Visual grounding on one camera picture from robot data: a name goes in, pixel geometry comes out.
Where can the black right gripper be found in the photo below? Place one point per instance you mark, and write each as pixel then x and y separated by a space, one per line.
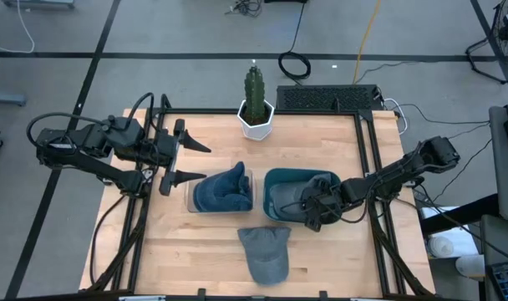
pixel 321 205

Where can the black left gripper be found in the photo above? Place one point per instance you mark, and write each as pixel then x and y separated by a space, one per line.
pixel 166 150

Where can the grey washed cotton cap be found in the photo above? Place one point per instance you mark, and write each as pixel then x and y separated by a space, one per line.
pixel 321 180
pixel 285 200
pixel 264 255

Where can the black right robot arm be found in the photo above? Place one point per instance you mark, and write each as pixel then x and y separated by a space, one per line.
pixel 404 169

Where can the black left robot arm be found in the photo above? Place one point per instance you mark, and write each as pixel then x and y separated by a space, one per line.
pixel 91 167

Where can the clear plastic bin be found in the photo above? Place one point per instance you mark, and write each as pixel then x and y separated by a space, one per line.
pixel 190 196

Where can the teal plastic bin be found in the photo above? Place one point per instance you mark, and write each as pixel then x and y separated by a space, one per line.
pixel 267 196

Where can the white hexagonal plant pot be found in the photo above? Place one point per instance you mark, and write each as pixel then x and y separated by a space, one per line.
pixel 256 131

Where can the green cactus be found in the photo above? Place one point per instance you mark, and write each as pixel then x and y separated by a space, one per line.
pixel 254 92

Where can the black vented computer case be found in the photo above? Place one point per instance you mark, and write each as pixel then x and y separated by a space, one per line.
pixel 321 98

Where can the white paper roll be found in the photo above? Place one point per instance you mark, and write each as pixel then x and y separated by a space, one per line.
pixel 441 246
pixel 470 266

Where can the black metal beam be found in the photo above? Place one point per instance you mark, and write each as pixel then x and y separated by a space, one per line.
pixel 458 215

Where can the grey desk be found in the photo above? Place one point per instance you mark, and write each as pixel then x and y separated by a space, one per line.
pixel 506 180

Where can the grey metal base bar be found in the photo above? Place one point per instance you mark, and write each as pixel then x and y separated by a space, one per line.
pixel 39 3
pixel 5 99

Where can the black aluminium table frame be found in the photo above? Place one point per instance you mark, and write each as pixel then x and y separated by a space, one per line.
pixel 321 112

